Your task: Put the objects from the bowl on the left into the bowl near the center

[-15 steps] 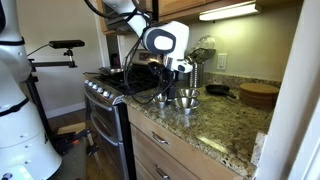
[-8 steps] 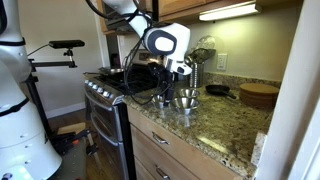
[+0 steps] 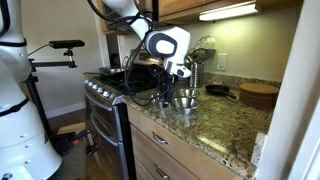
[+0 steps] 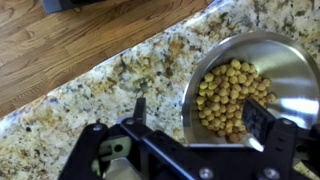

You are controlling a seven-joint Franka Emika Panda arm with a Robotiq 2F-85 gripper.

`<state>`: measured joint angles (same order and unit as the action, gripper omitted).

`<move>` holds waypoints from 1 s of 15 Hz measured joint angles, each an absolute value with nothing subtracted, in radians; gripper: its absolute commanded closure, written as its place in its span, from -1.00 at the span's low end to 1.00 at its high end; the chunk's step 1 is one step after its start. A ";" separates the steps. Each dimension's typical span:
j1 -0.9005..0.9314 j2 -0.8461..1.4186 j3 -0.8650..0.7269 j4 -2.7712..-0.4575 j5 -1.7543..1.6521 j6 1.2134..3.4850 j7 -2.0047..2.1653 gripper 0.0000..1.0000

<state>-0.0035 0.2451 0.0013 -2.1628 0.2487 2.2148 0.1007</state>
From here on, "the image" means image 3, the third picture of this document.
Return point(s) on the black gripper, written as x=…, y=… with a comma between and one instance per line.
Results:
x=168, y=80

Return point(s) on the small steel bowl with seeds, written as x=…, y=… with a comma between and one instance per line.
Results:
x=159, y=104

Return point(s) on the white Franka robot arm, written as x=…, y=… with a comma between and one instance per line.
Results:
x=20, y=133

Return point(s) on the large empty steel bowl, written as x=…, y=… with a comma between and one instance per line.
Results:
x=185, y=104

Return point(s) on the small empty steel bowl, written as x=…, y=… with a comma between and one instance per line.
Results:
x=189, y=92

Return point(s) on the steel ladle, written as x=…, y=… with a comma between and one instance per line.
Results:
x=187, y=61

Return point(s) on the black cast iron skillet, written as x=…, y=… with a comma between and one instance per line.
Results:
x=218, y=90

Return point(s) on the black frying pan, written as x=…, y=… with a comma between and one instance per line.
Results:
x=111, y=70

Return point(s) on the light wood base cabinet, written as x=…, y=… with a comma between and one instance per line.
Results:
x=186, y=156

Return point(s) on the stainless steel gas range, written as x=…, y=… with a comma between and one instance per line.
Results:
x=106, y=123

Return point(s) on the wood upper cabinet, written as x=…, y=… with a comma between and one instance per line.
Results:
x=176, y=5

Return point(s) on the round wooden board stack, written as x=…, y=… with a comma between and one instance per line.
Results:
x=258, y=95

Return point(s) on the tan cardboard piece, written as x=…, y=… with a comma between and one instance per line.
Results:
x=71, y=128

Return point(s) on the black orange bar clamp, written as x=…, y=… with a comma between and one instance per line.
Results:
x=71, y=141

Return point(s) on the under-cabinet light strip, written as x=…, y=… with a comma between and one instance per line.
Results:
x=230, y=11

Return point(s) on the gray robot cart top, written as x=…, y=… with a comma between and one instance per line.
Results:
x=71, y=165

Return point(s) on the white door trim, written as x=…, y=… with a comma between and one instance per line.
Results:
x=293, y=100

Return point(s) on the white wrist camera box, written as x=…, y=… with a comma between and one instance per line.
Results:
x=184, y=71

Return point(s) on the white wall outlet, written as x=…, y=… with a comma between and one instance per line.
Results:
x=221, y=61

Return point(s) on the black stereo camera bar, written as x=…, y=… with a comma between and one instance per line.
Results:
x=66, y=44

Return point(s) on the black camera stand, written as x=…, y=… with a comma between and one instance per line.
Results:
x=36, y=100

